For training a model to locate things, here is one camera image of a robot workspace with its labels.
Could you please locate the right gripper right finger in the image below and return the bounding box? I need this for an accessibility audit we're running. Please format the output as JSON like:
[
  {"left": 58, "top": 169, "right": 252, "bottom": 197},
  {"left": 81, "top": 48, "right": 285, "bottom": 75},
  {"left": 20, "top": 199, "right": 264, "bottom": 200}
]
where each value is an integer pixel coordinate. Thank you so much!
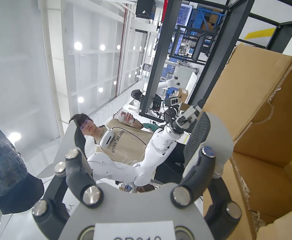
[{"left": 171, "top": 112, "right": 242, "bottom": 230}]

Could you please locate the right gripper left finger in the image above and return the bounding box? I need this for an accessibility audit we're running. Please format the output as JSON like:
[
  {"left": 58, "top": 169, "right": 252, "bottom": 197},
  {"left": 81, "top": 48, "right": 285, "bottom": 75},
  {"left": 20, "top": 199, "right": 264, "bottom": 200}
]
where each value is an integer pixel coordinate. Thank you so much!
[{"left": 32, "top": 120, "right": 104, "bottom": 237}]

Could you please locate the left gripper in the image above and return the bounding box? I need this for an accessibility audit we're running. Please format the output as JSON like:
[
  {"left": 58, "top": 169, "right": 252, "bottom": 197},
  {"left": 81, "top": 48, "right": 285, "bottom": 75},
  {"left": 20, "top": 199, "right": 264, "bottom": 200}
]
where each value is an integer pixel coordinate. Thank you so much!
[{"left": 175, "top": 105, "right": 202, "bottom": 130}]

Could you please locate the black box speaker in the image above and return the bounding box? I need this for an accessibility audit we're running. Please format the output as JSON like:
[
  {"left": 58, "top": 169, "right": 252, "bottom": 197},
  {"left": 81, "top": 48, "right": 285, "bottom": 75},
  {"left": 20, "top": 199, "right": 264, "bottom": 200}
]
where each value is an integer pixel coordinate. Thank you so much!
[{"left": 135, "top": 0, "right": 157, "bottom": 18}]

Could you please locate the small brown carton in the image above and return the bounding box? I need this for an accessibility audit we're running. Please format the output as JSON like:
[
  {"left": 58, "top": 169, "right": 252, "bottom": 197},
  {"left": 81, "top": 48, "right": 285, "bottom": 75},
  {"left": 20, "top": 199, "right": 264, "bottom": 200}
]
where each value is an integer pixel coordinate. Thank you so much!
[{"left": 177, "top": 88, "right": 188, "bottom": 102}]

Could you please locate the large cardboard carton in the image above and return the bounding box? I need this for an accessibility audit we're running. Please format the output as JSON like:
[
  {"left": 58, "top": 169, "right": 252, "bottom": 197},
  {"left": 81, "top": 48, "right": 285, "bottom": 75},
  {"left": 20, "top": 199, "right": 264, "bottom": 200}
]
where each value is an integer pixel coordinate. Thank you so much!
[{"left": 202, "top": 43, "right": 292, "bottom": 240}]

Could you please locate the person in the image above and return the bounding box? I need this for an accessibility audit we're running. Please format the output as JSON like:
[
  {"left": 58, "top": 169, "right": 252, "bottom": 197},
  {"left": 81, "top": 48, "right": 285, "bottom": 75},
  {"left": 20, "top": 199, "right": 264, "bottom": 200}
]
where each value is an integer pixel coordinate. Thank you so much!
[{"left": 69, "top": 111, "right": 161, "bottom": 168}]

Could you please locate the blue storage rack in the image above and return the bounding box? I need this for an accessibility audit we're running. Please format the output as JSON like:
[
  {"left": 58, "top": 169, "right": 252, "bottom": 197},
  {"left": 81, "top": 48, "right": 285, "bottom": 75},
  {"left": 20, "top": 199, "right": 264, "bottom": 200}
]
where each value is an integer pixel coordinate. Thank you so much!
[{"left": 190, "top": 1, "right": 228, "bottom": 32}]

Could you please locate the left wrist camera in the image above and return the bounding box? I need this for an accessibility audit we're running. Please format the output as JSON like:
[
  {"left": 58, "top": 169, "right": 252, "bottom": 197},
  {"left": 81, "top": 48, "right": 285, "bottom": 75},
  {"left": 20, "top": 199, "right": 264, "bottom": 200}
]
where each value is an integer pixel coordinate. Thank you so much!
[{"left": 164, "top": 96, "right": 181, "bottom": 120}]

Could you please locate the black metal frame rack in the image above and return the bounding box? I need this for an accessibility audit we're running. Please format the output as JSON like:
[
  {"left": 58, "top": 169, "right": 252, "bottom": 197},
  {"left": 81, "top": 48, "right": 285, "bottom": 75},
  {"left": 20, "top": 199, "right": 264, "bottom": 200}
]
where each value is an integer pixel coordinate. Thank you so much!
[{"left": 138, "top": 0, "right": 292, "bottom": 119}]

